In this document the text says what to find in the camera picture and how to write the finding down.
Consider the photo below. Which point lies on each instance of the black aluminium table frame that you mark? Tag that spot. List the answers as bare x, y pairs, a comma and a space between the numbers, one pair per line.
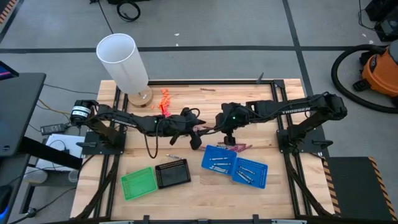
186, 82

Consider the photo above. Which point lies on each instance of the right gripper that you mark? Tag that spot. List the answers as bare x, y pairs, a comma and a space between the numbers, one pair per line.
231, 119

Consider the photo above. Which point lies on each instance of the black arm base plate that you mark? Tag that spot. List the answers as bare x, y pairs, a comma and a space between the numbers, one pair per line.
93, 151
308, 150

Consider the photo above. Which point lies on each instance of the black plastic basket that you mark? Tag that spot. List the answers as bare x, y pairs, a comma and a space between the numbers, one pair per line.
172, 175

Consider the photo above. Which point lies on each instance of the orange shop vacuum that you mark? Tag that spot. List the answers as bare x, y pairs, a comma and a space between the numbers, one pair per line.
379, 73
334, 74

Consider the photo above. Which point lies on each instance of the black equipment case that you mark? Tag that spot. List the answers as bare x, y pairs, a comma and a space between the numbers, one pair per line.
387, 29

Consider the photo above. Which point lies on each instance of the black mat with hazard stripes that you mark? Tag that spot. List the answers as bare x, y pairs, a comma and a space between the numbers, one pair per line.
354, 186
6, 11

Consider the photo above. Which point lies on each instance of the black desk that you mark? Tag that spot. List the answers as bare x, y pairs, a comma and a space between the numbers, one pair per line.
18, 102

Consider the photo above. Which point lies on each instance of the black floor plug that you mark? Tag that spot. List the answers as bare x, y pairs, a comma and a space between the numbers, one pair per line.
31, 212

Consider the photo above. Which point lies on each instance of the orange foam earplug pile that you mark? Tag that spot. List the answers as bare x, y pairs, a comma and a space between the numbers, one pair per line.
164, 99

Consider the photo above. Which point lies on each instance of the black power adapter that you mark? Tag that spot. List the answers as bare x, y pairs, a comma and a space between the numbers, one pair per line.
53, 128

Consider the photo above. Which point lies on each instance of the green plastic basket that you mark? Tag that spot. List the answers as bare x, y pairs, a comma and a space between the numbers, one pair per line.
138, 183

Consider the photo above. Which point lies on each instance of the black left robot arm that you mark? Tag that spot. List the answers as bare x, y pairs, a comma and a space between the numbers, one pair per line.
124, 119

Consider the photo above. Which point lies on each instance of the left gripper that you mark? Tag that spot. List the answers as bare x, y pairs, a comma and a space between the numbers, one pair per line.
178, 124

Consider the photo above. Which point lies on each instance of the white lamp with wooden base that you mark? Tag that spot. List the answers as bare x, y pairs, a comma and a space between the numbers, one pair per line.
121, 62

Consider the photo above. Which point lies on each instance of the computer monitor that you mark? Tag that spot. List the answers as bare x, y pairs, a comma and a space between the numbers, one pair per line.
4, 71

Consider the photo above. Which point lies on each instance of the white round container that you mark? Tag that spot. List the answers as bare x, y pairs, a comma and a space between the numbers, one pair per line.
34, 175

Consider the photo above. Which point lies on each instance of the blue plastic basket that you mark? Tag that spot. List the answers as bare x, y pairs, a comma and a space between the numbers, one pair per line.
206, 161
258, 180

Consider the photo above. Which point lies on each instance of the white box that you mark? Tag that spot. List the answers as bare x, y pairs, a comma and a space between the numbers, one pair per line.
70, 143

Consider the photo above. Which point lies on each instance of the clear plastic cup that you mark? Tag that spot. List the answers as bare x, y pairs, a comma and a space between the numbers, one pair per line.
73, 176

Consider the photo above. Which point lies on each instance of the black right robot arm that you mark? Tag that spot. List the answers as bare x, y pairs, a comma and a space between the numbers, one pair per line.
295, 109

